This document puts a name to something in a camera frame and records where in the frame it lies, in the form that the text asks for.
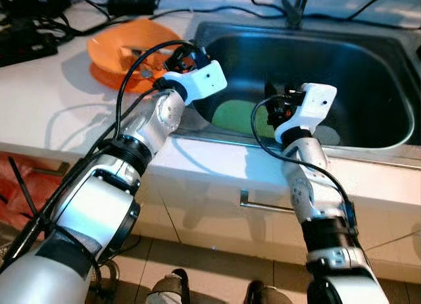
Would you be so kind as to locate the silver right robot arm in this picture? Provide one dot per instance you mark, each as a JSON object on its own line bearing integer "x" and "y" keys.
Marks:
{"x": 316, "y": 199}

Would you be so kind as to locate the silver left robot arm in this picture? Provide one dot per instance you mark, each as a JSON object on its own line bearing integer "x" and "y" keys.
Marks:
{"x": 99, "y": 205}

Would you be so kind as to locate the metal cutlery piece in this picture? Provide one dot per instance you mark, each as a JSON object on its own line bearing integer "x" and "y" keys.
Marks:
{"x": 146, "y": 60}

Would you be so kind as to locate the green plate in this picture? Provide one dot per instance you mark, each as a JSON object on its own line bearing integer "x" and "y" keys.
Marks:
{"x": 238, "y": 116}

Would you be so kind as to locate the grey sink drain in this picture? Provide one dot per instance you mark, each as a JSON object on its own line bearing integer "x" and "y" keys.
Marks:
{"x": 327, "y": 135}

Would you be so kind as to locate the orange plastic plate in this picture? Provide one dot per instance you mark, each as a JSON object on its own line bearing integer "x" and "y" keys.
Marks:
{"x": 115, "y": 47}

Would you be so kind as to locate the stainless steel sink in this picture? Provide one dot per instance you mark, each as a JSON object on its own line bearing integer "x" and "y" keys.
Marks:
{"x": 348, "y": 74}

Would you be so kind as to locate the black power adapter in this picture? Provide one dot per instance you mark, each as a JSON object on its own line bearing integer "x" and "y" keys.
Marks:
{"x": 131, "y": 3}

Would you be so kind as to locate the white counter cabinet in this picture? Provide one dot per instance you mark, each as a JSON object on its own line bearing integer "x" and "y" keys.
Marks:
{"x": 217, "y": 218}

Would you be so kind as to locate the black electronic equipment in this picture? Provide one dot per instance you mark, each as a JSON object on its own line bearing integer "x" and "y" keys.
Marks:
{"x": 26, "y": 34}

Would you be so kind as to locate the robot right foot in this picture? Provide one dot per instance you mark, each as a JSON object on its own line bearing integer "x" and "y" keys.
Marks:
{"x": 263, "y": 294}

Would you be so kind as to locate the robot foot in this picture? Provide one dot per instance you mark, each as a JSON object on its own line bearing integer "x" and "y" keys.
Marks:
{"x": 170, "y": 287}
{"x": 263, "y": 294}

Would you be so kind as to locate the red plastic bag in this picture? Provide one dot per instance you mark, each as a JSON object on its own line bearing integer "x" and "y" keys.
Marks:
{"x": 20, "y": 185}

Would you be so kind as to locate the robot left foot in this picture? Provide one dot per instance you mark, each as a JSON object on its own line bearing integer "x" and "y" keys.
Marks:
{"x": 170, "y": 287}

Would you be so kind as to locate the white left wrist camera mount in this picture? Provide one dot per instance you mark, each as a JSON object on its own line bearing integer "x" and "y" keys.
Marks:
{"x": 200, "y": 81}

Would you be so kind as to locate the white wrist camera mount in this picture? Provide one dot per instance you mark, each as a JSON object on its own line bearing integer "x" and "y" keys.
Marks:
{"x": 314, "y": 103}
{"x": 200, "y": 81}

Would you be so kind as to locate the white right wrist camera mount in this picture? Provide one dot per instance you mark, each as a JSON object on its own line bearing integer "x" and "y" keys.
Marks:
{"x": 314, "y": 103}

